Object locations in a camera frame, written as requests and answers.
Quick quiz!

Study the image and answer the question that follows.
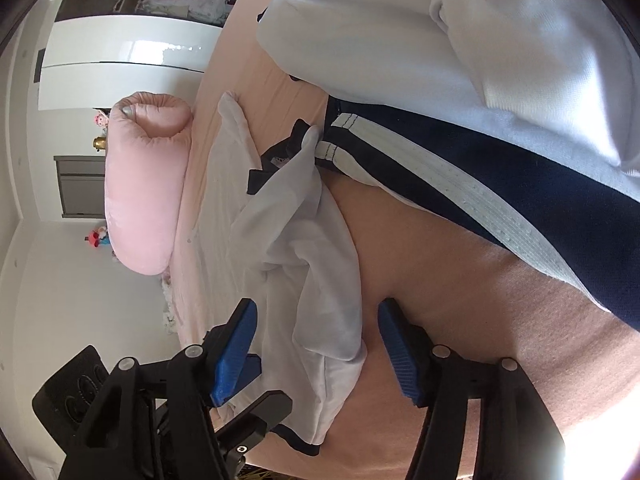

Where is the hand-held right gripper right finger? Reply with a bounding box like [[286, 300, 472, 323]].
[[376, 298, 581, 480]]

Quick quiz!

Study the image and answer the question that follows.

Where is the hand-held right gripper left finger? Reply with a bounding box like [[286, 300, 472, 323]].
[[59, 298, 261, 480]]

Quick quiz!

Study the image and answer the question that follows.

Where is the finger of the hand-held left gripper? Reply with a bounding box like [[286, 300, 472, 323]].
[[235, 353, 262, 391], [214, 390, 294, 466]]

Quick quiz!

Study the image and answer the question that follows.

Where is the white T-shirt with navy collar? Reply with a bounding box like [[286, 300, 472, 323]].
[[192, 91, 368, 458]]

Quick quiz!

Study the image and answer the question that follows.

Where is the white jacket with navy stripes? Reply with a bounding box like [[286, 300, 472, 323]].
[[256, 0, 640, 333]]

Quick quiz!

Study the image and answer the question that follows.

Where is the bed with pink sheet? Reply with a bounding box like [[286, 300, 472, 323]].
[[170, 0, 640, 480]]

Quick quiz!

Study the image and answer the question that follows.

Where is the white crumpled cloth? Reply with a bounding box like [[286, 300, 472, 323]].
[[160, 272, 178, 336]]

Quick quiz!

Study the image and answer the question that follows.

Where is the red and blue plush toy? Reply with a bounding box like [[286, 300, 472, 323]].
[[84, 227, 112, 250]]

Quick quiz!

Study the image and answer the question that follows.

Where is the pink pillow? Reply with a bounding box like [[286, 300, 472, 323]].
[[104, 91, 195, 276]]

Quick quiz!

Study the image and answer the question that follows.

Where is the grey cabinet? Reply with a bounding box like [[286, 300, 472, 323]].
[[54, 155, 113, 218]]

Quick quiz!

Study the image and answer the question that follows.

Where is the white glossy cabinet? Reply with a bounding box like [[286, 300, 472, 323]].
[[37, 15, 226, 111]]

